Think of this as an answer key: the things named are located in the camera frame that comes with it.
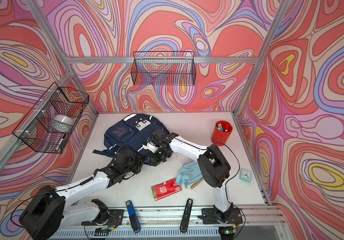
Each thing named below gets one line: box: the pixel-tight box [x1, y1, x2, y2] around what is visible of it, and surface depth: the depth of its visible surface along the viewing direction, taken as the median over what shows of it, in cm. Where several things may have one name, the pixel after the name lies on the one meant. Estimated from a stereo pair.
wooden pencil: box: [190, 178, 204, 190], surface depth 86 cm
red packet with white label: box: [149, 177, 183, 201], surface depth 84 cm
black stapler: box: [180, 198, 193, 233], surface depth 73 cm
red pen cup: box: [211, 120, 233, 147], surface depth 98 cm
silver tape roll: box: [48, 115, 75, 134], surface depth 73 cm
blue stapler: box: [125, 200, 141, 234], surface depth 73 cm
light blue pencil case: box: [176, 162, 203, 189], surface depth 86 cm
